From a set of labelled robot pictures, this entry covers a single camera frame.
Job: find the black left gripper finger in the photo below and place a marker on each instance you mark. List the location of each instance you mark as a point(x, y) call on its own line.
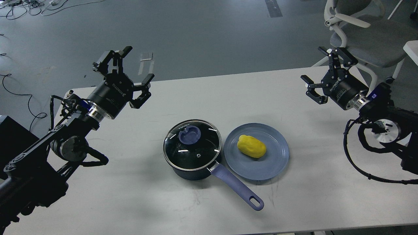
point(145, 93)
point(116, 57)

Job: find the white grey office chair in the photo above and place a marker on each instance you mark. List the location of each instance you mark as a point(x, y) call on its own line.
point(360, 27)

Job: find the blue plate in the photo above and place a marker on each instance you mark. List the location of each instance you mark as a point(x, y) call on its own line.
point(272, 163)

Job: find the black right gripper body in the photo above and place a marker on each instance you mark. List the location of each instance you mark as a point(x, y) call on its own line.
point(342, 87)

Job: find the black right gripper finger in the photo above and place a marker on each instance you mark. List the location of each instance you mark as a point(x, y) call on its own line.
point(311, 90)
point(340, 61)

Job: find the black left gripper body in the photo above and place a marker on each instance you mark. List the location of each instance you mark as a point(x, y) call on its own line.
point(113, 94)

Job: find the black box left edge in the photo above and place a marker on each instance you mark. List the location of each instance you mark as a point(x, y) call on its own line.
point(14, 139)

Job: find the glass pot lid blue knob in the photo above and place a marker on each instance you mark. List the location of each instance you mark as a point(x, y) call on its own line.
point(192, 145)

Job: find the dark pot with purple handle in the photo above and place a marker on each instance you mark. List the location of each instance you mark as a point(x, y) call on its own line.
point(220, 171)

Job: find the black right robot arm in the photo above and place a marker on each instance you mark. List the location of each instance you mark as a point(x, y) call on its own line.
point(383, 127)

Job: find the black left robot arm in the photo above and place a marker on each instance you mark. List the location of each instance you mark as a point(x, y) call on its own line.
point(36, 173)

